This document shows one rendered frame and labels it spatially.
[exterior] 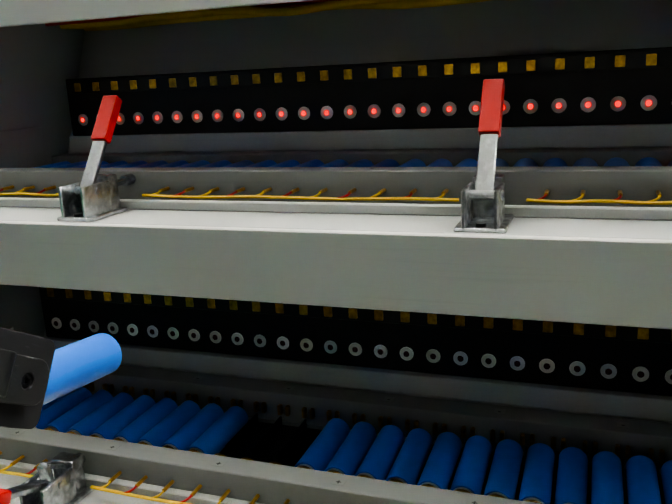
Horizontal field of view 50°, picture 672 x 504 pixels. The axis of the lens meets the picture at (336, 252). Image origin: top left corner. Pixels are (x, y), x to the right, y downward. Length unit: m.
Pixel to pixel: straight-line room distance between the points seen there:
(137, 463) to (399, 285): 0.22
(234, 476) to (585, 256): 0.25
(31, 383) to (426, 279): 0.22
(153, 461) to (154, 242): 0.15
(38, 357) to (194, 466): 0.23
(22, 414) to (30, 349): 0.02
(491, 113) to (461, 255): 0.09
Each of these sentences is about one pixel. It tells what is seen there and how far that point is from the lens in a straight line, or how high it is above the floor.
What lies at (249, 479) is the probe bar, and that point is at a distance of 0.47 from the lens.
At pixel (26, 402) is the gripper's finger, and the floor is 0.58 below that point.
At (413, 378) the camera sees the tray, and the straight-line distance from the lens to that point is 0.55.
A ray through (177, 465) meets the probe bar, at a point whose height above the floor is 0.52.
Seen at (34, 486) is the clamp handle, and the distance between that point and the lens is 0.50.
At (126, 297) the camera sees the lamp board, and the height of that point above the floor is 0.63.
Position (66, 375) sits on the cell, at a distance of 0.30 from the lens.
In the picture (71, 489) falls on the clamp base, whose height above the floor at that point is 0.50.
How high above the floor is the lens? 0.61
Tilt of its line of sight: 7 degrees up
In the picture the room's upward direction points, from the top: 5 degrees clockwise
